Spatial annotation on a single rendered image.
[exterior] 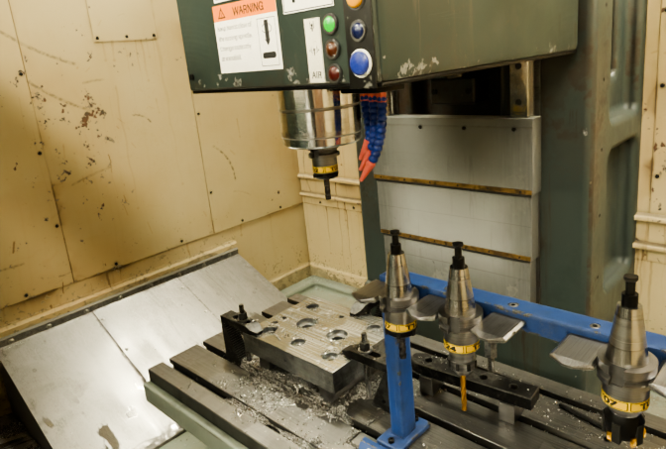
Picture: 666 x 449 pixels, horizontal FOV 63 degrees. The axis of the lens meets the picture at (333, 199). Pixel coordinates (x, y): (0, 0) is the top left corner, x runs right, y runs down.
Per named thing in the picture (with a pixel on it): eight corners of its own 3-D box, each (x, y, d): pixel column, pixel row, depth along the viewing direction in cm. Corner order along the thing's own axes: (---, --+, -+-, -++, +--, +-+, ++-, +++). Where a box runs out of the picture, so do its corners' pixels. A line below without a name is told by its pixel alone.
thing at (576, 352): (590, 376, 64) (590, 370, 63) (544, 362, 67) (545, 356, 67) (610, 350, 68) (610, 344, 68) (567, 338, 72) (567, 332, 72)
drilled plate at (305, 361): (334, 394, 109) (332, 372, 108) (246, 351, 129) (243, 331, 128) (403, 344, 125) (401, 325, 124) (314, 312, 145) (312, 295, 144)
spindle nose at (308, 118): (378, 135, 110) (373, 73, 107) (333, 151, 97) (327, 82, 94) (313, 135, 119) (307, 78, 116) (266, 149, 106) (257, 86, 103)
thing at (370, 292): (371, 306, 86) (371, 301, 86) (346, 298, 90) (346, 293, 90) (397, 289, 91) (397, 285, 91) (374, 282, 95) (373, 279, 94)
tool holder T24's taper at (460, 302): (480, 305, 79) (479, 263, 77) (470, 319, 76) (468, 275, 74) (451, 300, 82) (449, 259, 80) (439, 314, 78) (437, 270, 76)
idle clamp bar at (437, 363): (530, 431, 100) (530, 399, 98) (407, 388, 116) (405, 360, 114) (540, 416, 103) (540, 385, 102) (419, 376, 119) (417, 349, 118)
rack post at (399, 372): (399, 456, 97) (388, 303, 89) (376, 443, 100) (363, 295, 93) (431, 426, 104) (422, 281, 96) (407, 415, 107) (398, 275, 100)
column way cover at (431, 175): (532, 328, 134) (532, 118, 121) (381, 285, 167) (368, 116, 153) (541, 320, 138) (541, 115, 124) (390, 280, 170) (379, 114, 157)
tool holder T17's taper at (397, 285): (418, 290, 86) (416, 251, 84) (400, 301, 83) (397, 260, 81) (396, 283, 89) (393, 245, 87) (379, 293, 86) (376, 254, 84)
